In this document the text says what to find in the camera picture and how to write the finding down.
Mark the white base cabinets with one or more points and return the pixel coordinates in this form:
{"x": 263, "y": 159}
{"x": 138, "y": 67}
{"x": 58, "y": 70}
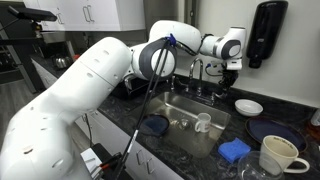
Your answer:
{"x": 156, "y": 163}

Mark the small white mug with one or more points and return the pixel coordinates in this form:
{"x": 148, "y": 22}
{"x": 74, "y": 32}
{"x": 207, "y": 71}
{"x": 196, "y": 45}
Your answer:
{"x": 202, "y": 122}

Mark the metal sink drain strainer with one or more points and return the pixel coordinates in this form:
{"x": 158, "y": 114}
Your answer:
{"x": 182, "y": 124}

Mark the stainless steel sink basin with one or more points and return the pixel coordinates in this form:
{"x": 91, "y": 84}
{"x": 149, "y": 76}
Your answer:
{"x": 196, "y": 143}

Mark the black clamp with orange mark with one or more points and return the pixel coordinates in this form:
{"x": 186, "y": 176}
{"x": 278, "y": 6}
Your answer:
{"x": 106, "y": 163}

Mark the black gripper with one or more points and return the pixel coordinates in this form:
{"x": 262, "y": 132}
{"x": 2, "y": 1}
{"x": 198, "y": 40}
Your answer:
{"x": 230, "y": 77}

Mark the white shallow bowl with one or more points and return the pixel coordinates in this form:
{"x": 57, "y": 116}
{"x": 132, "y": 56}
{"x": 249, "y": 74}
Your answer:
{"x": 248, "y": 107}

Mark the blue bowl in sink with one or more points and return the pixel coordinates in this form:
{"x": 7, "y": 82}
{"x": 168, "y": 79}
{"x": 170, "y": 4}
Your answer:
{"x": 156, "y": 125}

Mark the white wall cabinet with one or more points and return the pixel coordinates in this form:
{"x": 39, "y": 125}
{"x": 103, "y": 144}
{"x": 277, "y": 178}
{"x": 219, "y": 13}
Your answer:
{"x": 100, "y": 15}

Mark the black wall soap dispenser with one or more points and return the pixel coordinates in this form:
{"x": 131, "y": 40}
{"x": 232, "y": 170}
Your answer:
{"x": 266, "y": 30}

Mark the shiny metal kettle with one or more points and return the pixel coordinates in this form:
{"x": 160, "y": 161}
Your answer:
{"x": 62, "y": 62}

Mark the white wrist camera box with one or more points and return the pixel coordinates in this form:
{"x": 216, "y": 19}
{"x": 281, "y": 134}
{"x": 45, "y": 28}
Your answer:
{"x": 235, "y": 64}

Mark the chrome gooseneck faucet spout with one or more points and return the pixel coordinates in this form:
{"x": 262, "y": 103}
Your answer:
{"x": 200, "y": 80}

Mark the black camera bar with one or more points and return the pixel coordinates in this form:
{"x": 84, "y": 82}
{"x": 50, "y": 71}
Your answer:
{"x": 33, "y": 14}

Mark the black dish rack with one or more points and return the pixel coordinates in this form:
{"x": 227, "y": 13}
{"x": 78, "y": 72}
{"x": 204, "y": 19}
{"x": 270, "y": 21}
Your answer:
{"x": 133, "y": 90}

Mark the large cream mug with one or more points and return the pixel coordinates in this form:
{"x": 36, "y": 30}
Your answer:
{"x": 276, "y": 155}

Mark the blue sponge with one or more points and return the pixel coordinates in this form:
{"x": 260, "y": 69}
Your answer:
{"x": 234, "y": 150}

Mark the dark blue plate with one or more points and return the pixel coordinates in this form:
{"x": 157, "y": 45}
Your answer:
{"x": 266, "y": 128}

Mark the clear glass bowl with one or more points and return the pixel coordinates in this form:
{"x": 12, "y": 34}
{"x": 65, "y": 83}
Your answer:
{"x": 250, "y": 170}

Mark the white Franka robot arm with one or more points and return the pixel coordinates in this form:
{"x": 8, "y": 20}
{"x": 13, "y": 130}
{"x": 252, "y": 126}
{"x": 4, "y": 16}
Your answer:
{"x": 83, "y": 86}

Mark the jar with red lid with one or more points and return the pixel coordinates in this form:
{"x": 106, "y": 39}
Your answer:
{"x": 76, "y": 57}

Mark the white box with label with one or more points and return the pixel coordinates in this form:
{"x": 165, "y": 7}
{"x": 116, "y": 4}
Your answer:
{"x": 89, "y": 163}

